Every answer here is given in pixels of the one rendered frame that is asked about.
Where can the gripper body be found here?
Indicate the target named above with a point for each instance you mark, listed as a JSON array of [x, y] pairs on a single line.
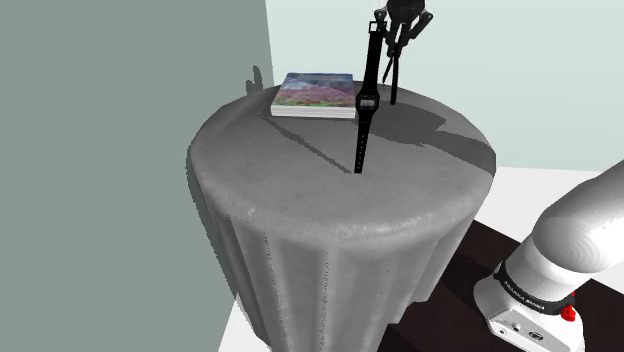
[[405, 8]]

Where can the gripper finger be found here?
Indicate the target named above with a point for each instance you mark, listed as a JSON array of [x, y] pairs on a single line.
[[387, 41], [396, 73]]

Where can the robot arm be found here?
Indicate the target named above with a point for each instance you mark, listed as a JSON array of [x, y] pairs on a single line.
[[560, 253]]

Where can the black digital wristwatch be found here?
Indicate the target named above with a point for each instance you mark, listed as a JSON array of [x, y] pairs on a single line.
[[366, 102]]

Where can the book with flower landscape cover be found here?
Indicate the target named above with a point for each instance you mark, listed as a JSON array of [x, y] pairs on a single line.
[[314, 92]]

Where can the round table with grey cloth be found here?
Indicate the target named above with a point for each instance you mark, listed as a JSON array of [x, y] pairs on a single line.
[[317, 214]]

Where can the dark robot stand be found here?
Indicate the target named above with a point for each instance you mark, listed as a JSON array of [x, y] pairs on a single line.
[[448, 312]]

